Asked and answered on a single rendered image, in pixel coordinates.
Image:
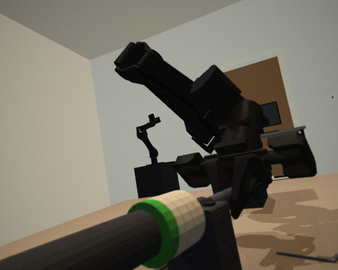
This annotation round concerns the green ring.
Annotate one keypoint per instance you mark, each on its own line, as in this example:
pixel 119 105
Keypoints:
pixel 169 230

